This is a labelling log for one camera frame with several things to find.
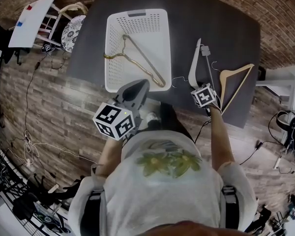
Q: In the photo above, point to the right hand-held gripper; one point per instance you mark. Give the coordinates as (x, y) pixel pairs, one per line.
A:
(204, 96)

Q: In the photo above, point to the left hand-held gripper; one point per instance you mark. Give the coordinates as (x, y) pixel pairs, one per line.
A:
(113, 122)

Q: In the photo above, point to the wooden clothes hanger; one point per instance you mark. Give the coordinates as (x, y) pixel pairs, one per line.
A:
(225, 74)

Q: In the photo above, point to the white plastic clothes hanger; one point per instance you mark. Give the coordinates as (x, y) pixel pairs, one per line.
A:
(193, 67)

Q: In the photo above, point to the grey clip clothes hanger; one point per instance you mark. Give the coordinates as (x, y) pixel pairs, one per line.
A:
(205, 51)

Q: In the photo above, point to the bronze metal clothes hanger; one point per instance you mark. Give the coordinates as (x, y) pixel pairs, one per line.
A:
(140, 54)

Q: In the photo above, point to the white perforated plastic container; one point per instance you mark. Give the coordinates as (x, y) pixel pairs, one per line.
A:
(147, 28)

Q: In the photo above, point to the person's right forearm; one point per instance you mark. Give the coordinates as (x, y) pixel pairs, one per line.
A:
(220, 136)

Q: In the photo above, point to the person's left forearm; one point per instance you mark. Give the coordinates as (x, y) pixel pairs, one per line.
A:
(109, 156)

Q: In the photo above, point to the white desk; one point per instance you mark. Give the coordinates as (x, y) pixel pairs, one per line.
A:
(277, 83)

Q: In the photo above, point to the white flower print shirt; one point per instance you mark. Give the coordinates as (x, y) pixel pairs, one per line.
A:
(162, 185)

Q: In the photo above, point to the round floral seat cushion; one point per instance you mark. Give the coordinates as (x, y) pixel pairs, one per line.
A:
(72, 33)

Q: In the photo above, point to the black patterned box device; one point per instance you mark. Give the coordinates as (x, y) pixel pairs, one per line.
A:
(48, 48)

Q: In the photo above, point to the white wooden chair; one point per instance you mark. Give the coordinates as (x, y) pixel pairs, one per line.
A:
(51, 23)

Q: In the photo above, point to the white table with coloured stickers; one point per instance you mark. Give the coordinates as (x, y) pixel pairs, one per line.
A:
(32, 21)

